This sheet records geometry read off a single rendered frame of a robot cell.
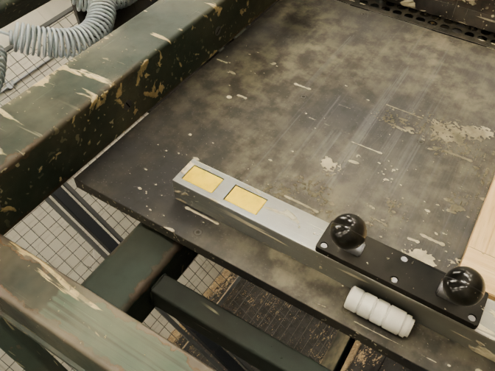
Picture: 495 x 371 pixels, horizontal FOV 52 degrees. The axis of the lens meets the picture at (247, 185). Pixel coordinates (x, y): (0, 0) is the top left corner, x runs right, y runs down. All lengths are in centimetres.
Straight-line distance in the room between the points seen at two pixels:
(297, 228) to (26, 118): 40
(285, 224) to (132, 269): 22
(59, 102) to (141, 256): 25
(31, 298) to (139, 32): 47
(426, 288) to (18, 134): 55
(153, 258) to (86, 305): 15
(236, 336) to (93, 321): 19
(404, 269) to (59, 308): 40
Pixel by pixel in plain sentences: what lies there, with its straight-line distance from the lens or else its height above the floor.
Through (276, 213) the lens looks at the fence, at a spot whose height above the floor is 153.
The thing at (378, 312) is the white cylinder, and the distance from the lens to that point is 62.
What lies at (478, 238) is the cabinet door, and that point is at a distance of 74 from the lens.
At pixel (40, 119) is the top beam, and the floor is 182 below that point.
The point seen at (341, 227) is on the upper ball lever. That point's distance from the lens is 52.
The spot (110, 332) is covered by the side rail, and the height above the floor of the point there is 159.
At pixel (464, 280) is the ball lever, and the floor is 143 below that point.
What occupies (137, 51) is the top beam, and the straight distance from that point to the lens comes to 84.
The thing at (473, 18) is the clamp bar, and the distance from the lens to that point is 119.
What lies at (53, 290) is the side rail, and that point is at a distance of 62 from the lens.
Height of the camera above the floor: 172
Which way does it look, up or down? 12 degrees down
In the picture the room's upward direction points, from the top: 42 degrees counter-clockwise
